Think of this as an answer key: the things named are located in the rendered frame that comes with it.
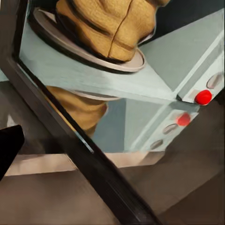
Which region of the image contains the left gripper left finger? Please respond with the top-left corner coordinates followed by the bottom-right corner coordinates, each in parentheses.
top-left (0, 125), bottom-right (24, 181)

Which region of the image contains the microwave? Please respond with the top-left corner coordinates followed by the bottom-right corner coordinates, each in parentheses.
top-left (0, 0), bottom-right (225, 225)

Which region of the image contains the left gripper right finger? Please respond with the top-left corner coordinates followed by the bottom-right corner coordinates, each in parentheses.
top-left (210, 124), bottom-right (225, 162)

